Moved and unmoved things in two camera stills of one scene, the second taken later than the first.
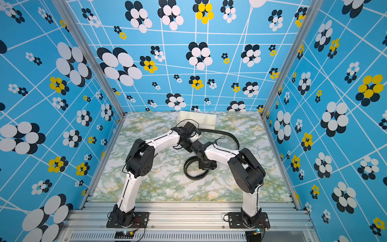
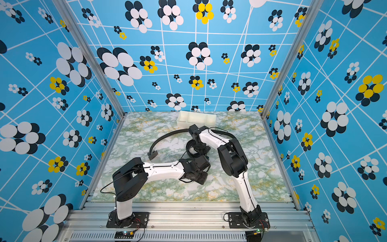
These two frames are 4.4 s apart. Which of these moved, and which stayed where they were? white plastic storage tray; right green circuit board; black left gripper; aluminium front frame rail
Moved: black left gripper
Stayed: white plastic storage tray; right green circuit board; aluminium front frame rail
